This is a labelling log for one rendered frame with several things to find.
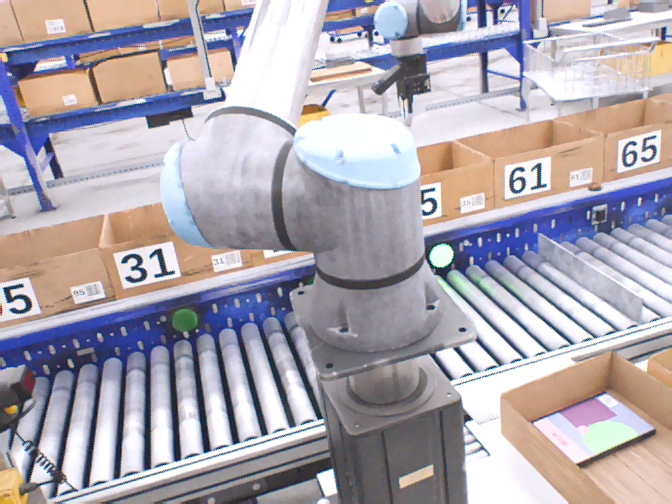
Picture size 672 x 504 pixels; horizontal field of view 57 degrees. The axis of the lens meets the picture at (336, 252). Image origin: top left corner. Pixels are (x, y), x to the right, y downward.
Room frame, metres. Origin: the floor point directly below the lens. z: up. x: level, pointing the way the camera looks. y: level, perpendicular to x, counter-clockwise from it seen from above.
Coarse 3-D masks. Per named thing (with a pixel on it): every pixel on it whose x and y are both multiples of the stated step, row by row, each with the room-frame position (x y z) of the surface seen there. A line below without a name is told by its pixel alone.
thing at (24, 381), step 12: (0, 372) 0.94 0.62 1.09; (12, 372) 0.94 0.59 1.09; (24, 372) 0.94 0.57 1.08; (0, 384) 0.91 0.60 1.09; (12, 384) 0.91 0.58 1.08; (24, 384) 0.92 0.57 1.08; (0, 396) 0.90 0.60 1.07; (12, 396) 0.90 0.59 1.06; (24, 396) 0.91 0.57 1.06; (0, 408) 0.90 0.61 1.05; (12, 408) 0.92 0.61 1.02; (0, 420) 0.91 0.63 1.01; (0, 432) 0.90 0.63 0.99
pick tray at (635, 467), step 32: (608, 352) 1.06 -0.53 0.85; (544, 384) 1.01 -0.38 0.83; (576, 384) 1.03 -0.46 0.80; (608, 384) 1.06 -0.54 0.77; (640, 384) 0.99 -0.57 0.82; (512, 416) 0.94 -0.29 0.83; (640, 416) 0.96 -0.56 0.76; (544, 448) 0.84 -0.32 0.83; (640, 448) 0.88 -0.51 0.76; (576, 480) 0.77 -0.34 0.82; (608, 480) 0.81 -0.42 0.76; (640, 480) 0.80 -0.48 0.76
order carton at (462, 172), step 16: (432, 144) 2.08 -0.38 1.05; (448, 144) 2.09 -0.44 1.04; (432, 160) 2.08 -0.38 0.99; (448, 160) 2.09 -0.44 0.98; (464, 160) 2.00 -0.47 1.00; (480, 160) 1.89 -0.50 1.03; (432, 176) 1.77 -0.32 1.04; (448, 176) 1.78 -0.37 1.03; (464, 176) 1.79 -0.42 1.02; (480, 176) 1.80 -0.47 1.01; (448, 192) 1.78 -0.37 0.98; (464, 192) 1.79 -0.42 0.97; (480, 192) 1.80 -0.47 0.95; (448, 208) 1.78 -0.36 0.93; (432, 224) 1.77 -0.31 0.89
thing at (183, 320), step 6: (180, 312) 1.53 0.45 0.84; (186, 312) 1.53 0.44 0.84; (192, 312) 1.54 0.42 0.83; (174, 318) 1.52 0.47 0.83; (180, 318) 1.53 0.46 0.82; (186, 318) 1.53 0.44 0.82; (192, 318) 1.53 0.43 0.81; (174, 324) 1.52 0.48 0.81; (180, 324) 1.53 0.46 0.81; (186, 324) 1.53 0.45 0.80; (192, 324) 1.53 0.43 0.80; (180, 330) 1.53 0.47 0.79; (186, 330) 1.53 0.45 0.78
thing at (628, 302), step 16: (544, 240) 1.72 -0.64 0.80; (544, 256) 1.72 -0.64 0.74; (560, 256) 1.64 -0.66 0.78; (576, 256) 1.57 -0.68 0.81; (576, 272) 1.56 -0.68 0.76; (592, 272) 1.49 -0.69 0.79; (592, 288) 1.49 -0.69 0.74; (608, 288) 1.43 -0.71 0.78; (624, 288) 1.37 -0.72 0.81; (624, 304) 1.36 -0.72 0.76; (640, 304) 1.31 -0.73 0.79; (640, 320) 1.31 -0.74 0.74
